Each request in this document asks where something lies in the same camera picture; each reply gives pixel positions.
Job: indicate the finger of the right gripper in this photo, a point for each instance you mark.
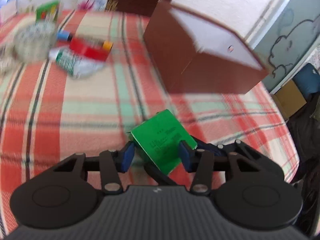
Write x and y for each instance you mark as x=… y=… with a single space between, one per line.
x=203 y=146

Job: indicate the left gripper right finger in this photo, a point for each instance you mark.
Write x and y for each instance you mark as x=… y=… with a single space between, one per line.
x=200 y=162

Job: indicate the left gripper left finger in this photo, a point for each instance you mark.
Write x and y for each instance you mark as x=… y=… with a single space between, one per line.
x=112 y=163

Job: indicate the green cardboard box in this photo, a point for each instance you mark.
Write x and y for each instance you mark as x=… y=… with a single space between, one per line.
x=158 y=139

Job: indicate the red small box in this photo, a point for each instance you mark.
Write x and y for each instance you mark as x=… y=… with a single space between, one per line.
x=82 y=48

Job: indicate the marker with blue cap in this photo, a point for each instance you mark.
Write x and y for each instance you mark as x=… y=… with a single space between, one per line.
x=94 y=42

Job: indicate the clear patterned tape roll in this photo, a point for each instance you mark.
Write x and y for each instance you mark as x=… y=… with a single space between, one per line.
x=33 y=43

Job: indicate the green illustrated small box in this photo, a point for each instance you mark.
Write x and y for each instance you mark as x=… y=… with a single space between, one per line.
x=48 y=11

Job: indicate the plaid bed blanket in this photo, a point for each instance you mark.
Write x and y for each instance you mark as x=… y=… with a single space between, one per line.
x=46 y=115

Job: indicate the yellow cardboard box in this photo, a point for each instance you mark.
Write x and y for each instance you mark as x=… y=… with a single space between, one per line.
x=289 y=100

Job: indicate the brown cardboard storage box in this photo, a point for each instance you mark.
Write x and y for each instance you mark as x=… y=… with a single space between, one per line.
x=196 y=54

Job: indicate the cartoon painted door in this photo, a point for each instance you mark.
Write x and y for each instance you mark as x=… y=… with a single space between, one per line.
x=288 y=39

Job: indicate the blue tissue pack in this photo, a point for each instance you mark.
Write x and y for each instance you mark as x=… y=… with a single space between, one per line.
x=8 y=9

